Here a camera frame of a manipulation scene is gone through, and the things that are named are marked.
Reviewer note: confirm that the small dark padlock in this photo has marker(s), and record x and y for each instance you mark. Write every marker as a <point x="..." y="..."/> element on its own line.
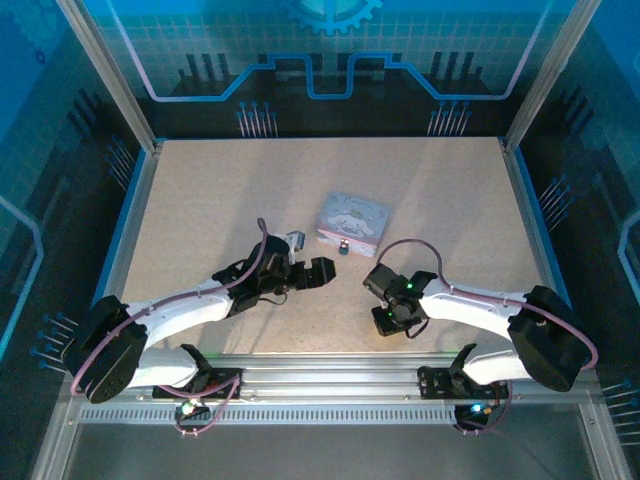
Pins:
<point x="344" y="248"/>

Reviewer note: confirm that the cartoon dog print tin box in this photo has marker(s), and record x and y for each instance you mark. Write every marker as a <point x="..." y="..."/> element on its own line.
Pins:
<point x="350" y="220"/>

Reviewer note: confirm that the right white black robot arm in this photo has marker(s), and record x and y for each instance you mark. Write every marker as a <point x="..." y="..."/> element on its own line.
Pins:
<point x="475" y="307"/>

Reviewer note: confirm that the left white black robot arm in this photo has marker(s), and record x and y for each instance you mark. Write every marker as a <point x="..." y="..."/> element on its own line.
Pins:
<point x="175" y="307"/>

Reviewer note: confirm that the lit connector board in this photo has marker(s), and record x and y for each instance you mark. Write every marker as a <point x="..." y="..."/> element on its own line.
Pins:
<point x="475" y="411"/>
<point x="190" y="409"/>

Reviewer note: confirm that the blue table edge strip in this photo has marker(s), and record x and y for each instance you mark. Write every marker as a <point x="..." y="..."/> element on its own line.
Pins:
<point x="537" y="220"/>
<point x="122" y="220"/>

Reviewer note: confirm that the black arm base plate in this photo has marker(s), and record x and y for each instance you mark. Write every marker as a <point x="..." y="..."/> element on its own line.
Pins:
<point x="225" y="380"/>
<point x="435" y="382"/>

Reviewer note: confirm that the aluminium mounting rail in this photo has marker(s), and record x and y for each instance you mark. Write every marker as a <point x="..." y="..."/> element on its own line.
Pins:
<point x="325" y="380"/>

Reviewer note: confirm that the aluminium table side rail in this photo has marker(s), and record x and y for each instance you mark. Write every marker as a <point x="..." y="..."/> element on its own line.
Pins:
<point x="522" y="200"/>
<point x="135" y="200"/>

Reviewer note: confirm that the aluminium frame post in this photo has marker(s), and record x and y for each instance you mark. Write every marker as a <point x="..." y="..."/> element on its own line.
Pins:
<point x="550" y="75"/>
<point x="107" y="75"/>

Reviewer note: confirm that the aluminium lower frame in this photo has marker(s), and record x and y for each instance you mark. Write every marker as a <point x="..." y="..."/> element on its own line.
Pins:
<point x="55" y="440"/>

